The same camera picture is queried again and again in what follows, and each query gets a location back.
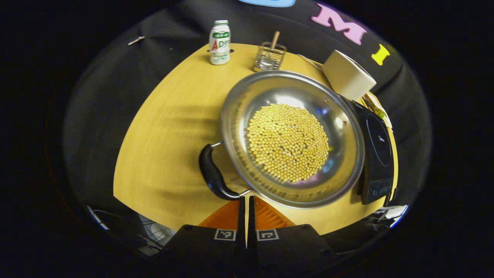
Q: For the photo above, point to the white toaster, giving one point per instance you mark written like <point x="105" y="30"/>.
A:
<point x="347" y="75"/>

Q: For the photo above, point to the white bottle with green label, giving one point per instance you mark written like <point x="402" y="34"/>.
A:
<point x="219" y="44"/>

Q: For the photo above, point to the silver clip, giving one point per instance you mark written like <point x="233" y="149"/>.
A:
<point x="136" y="40"/>

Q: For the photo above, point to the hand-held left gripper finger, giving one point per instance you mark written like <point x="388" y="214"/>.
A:
<point x="251" y="220"/>
<point x="242" y="220"/>

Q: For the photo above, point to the black induction cooktop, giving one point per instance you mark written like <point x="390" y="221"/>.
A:
<point x="376" y="143"/>

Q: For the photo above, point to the sandwich with lettuce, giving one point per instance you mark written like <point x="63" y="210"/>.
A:
<point x="379" y="111"/>

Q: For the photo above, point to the wooden stick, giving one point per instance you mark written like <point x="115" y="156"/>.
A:
<point x="275" y="38"/>

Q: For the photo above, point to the pile of yellow soybeans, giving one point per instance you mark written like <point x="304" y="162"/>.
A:
<point x="287" y="143"/>

